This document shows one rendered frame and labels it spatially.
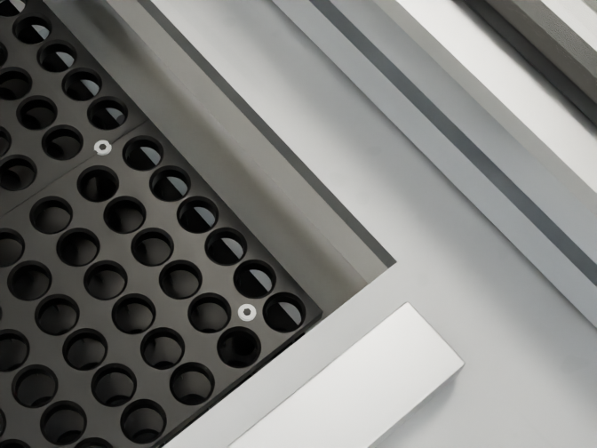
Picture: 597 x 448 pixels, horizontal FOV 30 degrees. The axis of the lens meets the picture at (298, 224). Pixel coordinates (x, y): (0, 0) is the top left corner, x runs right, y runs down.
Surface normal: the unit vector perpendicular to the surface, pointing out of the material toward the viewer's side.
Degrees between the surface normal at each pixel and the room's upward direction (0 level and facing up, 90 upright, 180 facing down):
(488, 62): 0
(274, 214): 0
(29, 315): 0
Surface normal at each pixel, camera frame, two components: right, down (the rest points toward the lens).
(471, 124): -0.76, 0.56
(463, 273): 0.08, -0.43
